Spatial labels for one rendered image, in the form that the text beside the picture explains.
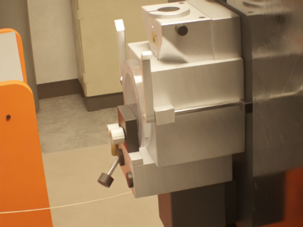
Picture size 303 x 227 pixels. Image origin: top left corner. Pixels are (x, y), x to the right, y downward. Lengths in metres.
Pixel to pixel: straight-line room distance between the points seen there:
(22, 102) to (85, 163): 0.71
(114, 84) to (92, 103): 0.18
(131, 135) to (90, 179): 0.96
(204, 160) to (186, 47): 0.12
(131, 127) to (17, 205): 0.46
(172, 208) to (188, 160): 0.06
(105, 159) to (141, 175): 1.05
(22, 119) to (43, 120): 2.91
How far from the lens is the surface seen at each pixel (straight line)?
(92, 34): 3.79
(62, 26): 4.14
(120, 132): 0.65
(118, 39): 0.69
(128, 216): 1.43
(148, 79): 0.59
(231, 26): 0.62
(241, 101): 0.62
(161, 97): 0.61
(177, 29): 0.59
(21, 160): 1.03
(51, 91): 4.25
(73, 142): 3.56
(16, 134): 1.01
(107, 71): 3.86
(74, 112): 3.97
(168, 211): 0.70
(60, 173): 1.65
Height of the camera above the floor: 1.44
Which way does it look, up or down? 22 degrees down
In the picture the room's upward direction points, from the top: 4 degrees counter-clockwise
